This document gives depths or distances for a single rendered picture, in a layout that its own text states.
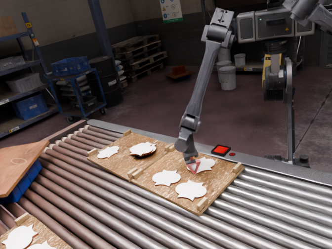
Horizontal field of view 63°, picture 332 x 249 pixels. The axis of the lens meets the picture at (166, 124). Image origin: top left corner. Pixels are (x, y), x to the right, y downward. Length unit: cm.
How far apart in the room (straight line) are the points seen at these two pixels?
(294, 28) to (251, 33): 22
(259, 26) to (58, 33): 537
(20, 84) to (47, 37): 142
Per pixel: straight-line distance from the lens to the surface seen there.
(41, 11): 646
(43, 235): 126
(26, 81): 551
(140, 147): 150
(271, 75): 173
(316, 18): 118
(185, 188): 119
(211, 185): 121
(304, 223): 109
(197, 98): 114
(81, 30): 686
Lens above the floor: 169
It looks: 25 degrees down
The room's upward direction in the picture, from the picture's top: 12 degrees counter-clockwise
